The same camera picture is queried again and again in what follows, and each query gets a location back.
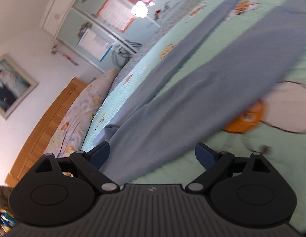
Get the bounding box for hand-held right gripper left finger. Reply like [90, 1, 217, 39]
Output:
[35, 141, 120, 194]

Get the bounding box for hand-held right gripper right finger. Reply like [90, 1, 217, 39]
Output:
[186, 142, 272, 194]

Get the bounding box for blue-grey pants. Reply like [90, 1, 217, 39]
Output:
[99, 0, 306, 185]

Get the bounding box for floral pillow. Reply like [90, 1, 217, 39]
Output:
[43, 69, 119, 158]

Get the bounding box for wooden headboard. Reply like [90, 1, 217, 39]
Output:
[5, 77, 90, 188]

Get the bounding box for red hanging ornament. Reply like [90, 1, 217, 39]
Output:
[51, 42, 79, 67]

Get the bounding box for dark patterned cloth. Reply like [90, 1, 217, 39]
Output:
[0, 185, 18, 232]

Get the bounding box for blue-bordered chart poster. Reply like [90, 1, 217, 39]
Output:
[76, 27, 112, 61]

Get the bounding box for white framed picture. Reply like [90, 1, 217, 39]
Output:
[0, 54, 40, 121]

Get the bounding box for pale blue sliding-door wardrobe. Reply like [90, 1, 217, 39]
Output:
[39, 0, 205, 73]

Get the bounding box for red-bordered poster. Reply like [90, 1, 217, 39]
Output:
[95, 0, 136, 33]

